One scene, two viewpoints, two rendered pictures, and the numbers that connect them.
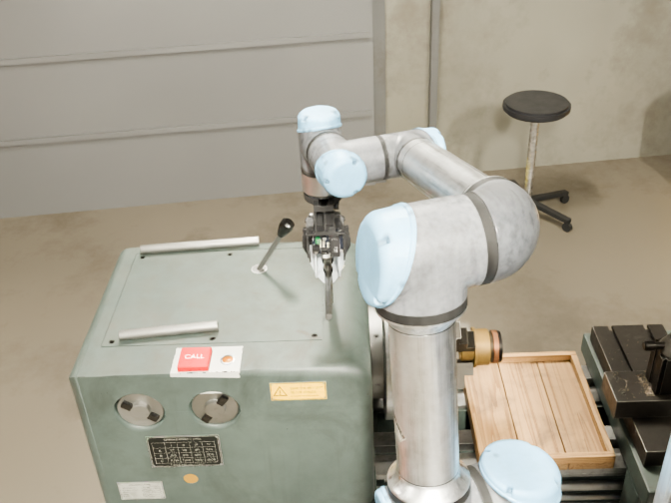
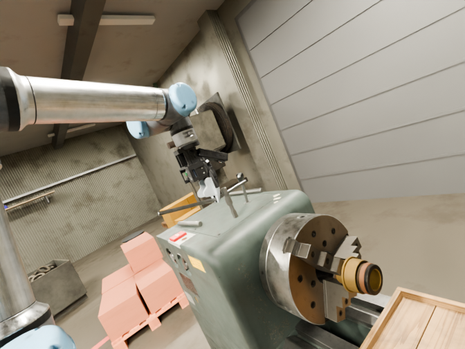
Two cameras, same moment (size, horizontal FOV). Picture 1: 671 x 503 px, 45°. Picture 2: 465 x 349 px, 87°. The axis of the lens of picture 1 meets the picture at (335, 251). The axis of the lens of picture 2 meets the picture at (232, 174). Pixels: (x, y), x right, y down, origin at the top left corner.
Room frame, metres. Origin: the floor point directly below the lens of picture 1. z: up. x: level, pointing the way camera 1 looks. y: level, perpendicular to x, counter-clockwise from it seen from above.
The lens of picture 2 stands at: (0.92, -0.70, 1.54)
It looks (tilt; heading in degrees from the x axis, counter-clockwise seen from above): 8 degrees down; 56
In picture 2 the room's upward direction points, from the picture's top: 23 degrees counter-clockwise
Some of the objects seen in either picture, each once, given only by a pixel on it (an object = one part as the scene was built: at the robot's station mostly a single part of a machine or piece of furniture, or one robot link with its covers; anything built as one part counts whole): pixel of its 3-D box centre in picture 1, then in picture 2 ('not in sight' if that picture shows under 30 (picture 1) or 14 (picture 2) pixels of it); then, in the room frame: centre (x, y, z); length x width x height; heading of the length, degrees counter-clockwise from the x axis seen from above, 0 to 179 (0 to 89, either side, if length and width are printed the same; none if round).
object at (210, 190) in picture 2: (337, 266); (210, 191); (1.28, 0.00, 1.41); 0.06 x 0.03 x 0.09; 0
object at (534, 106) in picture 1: (529, 158); not in sight; (3.82, -1.06, 0.33); 0.55 x 0.53 x 0.66; 95
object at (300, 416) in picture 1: (240, 366); (239, 252); (1.41, 0.23, 1.06); 0.59 x 0.48 x 0.39; 88
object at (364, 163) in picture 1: (345, 164); (152, 120); (1.19, -0.03, 1.68); 0.11 x 0.11 x 0.08; 15
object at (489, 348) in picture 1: (479, 346); (357, 275); (1.41, -0.32, 1.08); 0.09 x 0.09 x 0.09; 88
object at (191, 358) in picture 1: (195, 360); (178, 237); (1.21, 0.28, 1.26); 0.06 x 0.06 x 0.02; 88
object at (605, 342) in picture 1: (653, 388); not in sight; (1.39, -0.73, 0.95); 0.43 x 0.18 x 0.04; 178
